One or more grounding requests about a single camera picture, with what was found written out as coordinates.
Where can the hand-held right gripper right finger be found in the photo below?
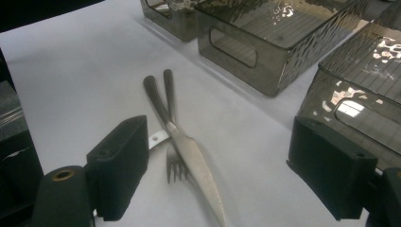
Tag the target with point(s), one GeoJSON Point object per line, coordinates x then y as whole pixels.
{"type": "Point", "coordinates": [331, 170]}

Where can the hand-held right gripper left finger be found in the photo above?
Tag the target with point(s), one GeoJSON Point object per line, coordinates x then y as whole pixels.
{"type": "Point", "coordinates": [119, 164]}

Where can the white ceramic spoon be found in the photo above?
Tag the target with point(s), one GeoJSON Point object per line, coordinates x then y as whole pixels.
{"type": "Point", "coordinates": [156, 138]}

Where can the steel table knife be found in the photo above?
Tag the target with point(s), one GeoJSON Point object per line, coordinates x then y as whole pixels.
{"type": "Point", "coordinates": [192, 157]}

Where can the grey transparent storage bin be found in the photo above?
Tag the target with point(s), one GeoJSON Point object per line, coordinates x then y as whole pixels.
{"type": "Point", "coordinates": [274, 78]}
{"type": "Point", "coordinates": [362, 88]}
{"type": "Point", "coordinates": [179, 28]}

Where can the steel fork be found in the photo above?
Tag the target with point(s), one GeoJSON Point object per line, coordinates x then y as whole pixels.
{"type": "Point", "coordinates": [169, 91]}

